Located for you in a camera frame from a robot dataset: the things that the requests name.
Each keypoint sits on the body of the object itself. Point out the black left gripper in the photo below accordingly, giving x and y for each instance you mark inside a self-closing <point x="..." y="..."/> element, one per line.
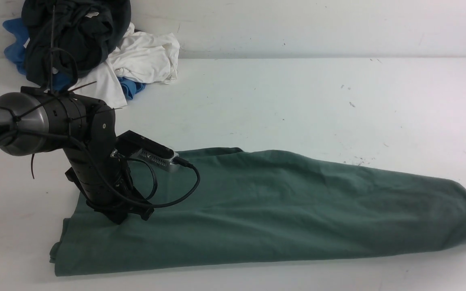
<point x="103" y="178"/>

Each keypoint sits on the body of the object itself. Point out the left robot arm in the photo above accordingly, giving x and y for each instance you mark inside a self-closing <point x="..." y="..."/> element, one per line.
<point x="34" y="121"/>

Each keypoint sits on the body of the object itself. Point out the white crumpled garment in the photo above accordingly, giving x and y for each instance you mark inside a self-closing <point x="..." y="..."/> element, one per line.
<point x="139" y="59"/>

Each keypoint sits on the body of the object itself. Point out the black crumpled garment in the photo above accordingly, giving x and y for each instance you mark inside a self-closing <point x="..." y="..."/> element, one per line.
<point x="72" y="36"/>

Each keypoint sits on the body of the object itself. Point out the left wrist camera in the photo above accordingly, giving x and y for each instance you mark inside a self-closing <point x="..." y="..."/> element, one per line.
<point x="133" y="145"/>

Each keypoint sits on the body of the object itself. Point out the green long-sleeve top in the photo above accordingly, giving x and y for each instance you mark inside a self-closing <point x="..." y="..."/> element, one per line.
<point x="268" y="206"/>

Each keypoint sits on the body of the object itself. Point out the blue crumpled garment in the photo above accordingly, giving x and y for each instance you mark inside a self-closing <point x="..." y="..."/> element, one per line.
<point x="16" y="44"/>

